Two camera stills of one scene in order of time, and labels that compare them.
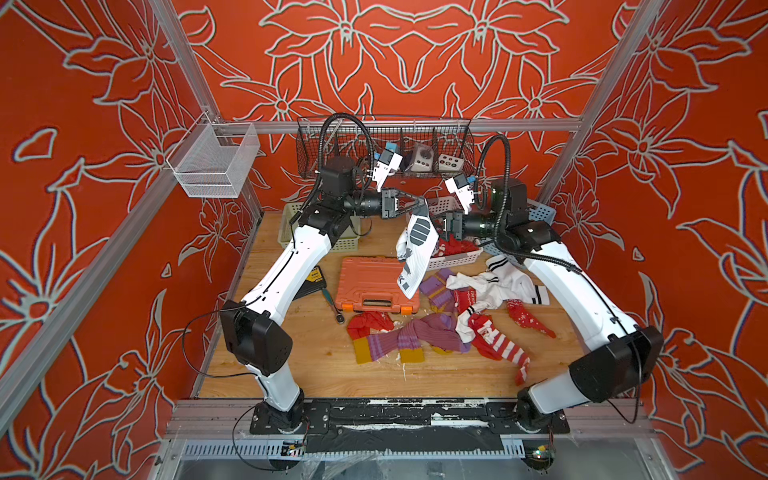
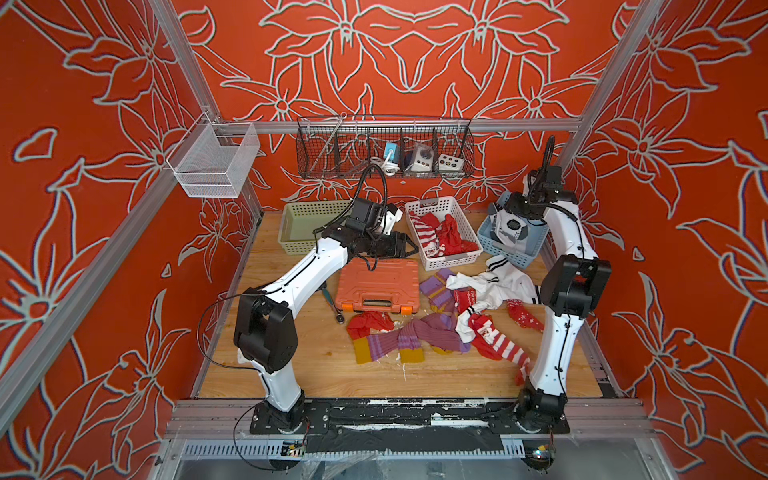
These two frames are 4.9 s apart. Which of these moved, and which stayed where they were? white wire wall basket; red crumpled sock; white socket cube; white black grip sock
Moved: white black grip sock
Stayed: white wire wall basket; red crumpled sock; white socket cube
